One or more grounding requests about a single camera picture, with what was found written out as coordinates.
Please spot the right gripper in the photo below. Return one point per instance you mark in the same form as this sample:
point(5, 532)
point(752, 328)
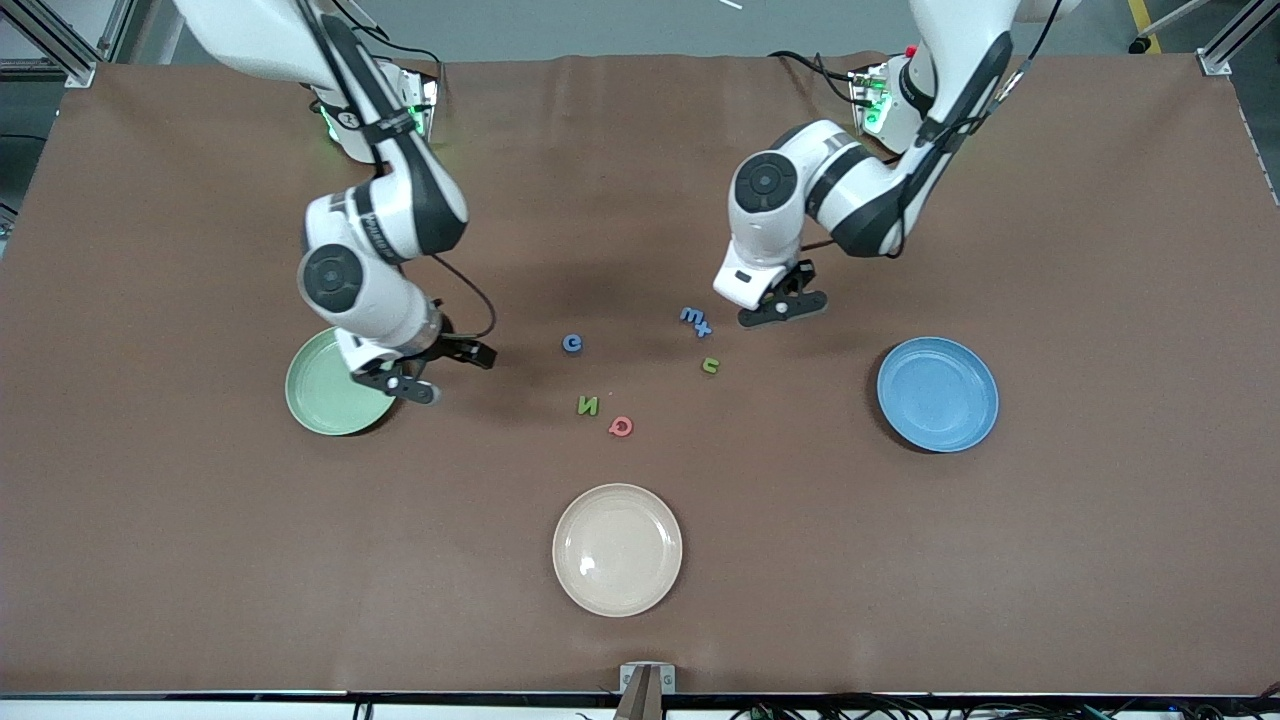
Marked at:
point(449, 346)

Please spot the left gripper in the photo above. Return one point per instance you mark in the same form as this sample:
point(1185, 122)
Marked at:
point(805, 273)

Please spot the green letter N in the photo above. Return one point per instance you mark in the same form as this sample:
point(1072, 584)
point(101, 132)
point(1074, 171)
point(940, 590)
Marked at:
point(588, 405)

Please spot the pink letter Q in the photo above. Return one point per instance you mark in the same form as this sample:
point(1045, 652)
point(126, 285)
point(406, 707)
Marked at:
point(614, 430)

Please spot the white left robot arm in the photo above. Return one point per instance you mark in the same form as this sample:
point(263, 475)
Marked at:
point(960, 40)

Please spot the right arm base connector plate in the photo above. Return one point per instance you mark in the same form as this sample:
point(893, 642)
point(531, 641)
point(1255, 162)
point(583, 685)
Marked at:
point(425, 100)

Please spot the left arm base connector plate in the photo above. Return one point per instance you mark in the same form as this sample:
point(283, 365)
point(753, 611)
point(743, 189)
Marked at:
point(862, 100)

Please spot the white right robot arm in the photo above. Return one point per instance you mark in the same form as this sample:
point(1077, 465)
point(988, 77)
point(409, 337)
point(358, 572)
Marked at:
point(400, 200)

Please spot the green plate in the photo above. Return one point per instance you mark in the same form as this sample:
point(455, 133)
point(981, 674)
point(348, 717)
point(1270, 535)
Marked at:
point(320, 400)

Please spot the blue plate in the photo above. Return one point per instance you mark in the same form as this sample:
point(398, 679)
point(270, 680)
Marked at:
point(938, 395)

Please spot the beige plate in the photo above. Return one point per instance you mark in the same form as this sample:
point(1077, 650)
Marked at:
point(617, 550)

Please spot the brown table mat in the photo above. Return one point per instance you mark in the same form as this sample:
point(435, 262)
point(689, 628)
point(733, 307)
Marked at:
point(640, 600)

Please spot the grey rod with black foot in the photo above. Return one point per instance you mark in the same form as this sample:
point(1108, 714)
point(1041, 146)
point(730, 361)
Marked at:
point(1126, 40)

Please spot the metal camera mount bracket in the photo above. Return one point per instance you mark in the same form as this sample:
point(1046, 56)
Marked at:
point(645, 700)

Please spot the aluminium frame post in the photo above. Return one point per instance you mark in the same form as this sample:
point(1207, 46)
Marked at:
point(1215, 62)
point(40, 68)

